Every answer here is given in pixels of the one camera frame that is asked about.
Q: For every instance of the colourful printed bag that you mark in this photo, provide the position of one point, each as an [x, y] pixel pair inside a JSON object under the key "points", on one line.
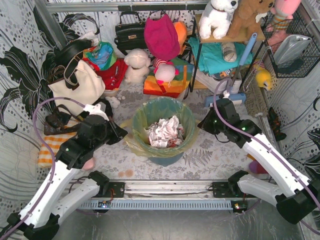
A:
{"points": [[100, 57]]}

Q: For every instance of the crumpled white paper trash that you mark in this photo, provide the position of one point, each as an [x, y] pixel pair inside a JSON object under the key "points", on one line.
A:
{"points": [[166, 133]]}

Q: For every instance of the red cloth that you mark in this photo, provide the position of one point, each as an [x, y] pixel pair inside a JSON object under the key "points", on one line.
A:
{"points": [[113, 76]]}

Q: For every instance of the white plush dog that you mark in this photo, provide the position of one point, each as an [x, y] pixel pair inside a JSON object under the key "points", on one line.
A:
{"points": [[216, 18]]}

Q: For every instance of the yellow plush duck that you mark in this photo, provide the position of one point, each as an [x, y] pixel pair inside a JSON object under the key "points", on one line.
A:
{"points": [[262, 75]]}

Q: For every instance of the teal plastic trash bin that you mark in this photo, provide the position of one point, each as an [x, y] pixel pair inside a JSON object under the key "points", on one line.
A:
{"points": [[165, 160]]}

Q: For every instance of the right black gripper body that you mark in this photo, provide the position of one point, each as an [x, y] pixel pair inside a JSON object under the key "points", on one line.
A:
{"points": [[208, 122]]}

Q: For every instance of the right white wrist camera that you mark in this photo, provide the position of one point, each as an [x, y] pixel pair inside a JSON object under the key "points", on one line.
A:
{"points": [[226, 94]]}

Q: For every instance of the pink plush pig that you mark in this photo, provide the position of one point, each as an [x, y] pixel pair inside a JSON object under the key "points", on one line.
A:
{"points": [[164, 71]]}

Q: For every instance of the black leather handbag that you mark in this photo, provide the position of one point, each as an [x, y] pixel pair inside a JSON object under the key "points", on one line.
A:
{"points": [[130, 36]]}

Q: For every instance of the magenta fuzzy bag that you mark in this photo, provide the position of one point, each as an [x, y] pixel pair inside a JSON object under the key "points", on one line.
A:
{"points": [[161, 38]]}

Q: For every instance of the cream canvas tote bag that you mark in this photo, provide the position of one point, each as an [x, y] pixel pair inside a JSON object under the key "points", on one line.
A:
{"points": [[89, 88]]}

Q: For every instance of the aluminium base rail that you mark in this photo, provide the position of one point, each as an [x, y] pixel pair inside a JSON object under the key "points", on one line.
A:
{"points": [[165, 190]]}

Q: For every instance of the cream plush sheep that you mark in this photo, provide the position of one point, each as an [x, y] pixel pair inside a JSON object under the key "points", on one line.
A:
{"points": [[138, 63]]}

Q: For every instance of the purple orange sock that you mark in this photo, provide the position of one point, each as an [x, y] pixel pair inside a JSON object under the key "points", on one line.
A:
{"points": [[255, 167]]}

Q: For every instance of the brown patterned handbag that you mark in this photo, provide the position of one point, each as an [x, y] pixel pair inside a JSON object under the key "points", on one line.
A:
{"points": [[56, 123]]}

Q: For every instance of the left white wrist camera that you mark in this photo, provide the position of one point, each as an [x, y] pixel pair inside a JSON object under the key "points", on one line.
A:
{"points": [[95, 110]]}

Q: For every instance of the orange plush toy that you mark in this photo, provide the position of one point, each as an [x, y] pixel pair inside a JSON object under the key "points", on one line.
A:
{"points": [[181, 31]]}

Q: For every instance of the pink plush toy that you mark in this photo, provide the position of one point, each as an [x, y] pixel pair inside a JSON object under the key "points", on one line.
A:
{"points": [[283, 10]]}

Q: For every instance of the black wire basket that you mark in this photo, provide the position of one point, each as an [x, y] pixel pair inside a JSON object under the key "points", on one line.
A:
{"points": [[276, 33]]}

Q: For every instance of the yellow plastic trash bag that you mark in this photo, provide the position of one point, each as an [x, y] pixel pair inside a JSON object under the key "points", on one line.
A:
{"points": [[135, 145]]}

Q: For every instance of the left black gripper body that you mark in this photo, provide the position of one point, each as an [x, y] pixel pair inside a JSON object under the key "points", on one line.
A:
{"points": [[115, 130]]}

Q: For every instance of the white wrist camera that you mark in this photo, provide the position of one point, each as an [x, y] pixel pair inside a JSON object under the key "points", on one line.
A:
{"points": [[226, 94], [95, 110]]}

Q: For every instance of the pink glasses case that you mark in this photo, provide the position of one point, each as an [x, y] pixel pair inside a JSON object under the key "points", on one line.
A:
{"points": [[89, 165]]}

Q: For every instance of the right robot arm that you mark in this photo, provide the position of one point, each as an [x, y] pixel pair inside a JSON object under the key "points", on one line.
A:
{"points": [[249, 137]]}

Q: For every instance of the black metal shelf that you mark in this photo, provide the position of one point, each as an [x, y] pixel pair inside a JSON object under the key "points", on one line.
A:
{"points": [[240, 38]]}

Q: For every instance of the silver foil pouch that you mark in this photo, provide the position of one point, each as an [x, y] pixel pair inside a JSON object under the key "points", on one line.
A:
{"points": [[291, 48]]}

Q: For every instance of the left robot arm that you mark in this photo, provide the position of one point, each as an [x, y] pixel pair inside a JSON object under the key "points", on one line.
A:
{"points": [[40, 219]]}

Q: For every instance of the rainbow striped bag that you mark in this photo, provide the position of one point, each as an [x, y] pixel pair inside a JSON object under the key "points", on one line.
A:
{"points": [[176, 86]]}

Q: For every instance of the brown plush bear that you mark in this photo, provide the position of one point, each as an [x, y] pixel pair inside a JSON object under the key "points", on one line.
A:
{"points": [[248, 16]]}

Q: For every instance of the teal folded cloth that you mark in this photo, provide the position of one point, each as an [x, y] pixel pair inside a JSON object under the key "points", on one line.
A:
{"points": [[211, 59]]}

